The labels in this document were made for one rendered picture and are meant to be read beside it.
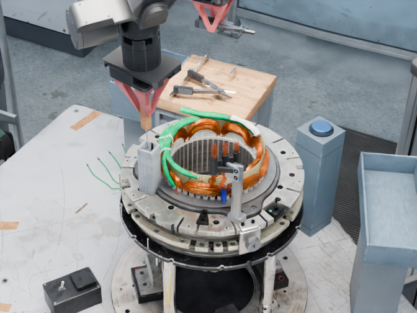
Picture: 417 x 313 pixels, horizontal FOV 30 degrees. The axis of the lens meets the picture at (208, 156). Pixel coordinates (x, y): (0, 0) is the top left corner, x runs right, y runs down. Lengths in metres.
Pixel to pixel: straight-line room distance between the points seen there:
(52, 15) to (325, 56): 1.32
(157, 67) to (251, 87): 0.51
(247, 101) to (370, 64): 2.29
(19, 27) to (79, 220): 2.34
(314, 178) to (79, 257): 0.51
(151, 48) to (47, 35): 2.78
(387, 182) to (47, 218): 0.74
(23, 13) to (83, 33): 2.83
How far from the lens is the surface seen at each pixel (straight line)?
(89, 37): 1.08
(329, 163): 1.60
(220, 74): 1.67
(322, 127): 1.57
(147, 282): 1.52
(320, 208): 1.67
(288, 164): 1.38
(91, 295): 1.54
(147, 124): 1.23
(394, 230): 1.39
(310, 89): 3.60
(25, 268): 1.65
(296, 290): 1.57
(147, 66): 1.14
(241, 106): 1.57
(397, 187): 1.48
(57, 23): 3.79
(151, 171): 1.27
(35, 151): 1.94
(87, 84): 3.61
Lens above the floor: 1.95
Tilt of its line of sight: 38 degrees down
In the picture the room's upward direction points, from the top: 1 degrees clockwise
